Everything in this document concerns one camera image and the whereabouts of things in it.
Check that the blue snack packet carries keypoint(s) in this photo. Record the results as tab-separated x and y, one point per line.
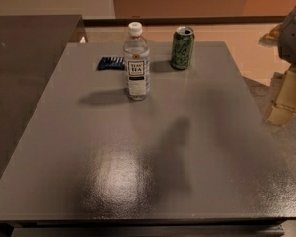
111	63

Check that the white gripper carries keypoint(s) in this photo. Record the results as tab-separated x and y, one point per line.
283	108

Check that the green soda can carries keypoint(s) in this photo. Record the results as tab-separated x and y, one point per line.
182	48

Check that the clear plastic water bottle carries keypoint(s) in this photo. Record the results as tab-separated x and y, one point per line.
137	63

